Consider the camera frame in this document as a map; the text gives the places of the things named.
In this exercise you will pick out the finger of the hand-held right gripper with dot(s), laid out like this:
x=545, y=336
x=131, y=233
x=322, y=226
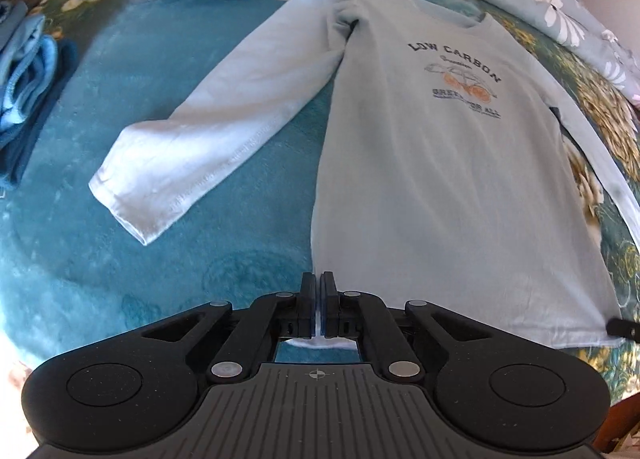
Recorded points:
x=622, y=329

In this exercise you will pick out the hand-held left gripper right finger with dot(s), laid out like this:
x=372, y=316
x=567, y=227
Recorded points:
x=327, y=304

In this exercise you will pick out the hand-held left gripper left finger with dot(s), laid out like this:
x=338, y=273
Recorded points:
x=311, y=304

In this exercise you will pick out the light blue long-sleeve shirt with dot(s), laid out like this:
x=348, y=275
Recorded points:
x=425, y=189

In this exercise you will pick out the teal floral blanket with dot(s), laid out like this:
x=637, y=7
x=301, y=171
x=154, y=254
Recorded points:
x=150, y=279

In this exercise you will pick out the dark blue folded garment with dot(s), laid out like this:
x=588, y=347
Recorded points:
x=40, y=139

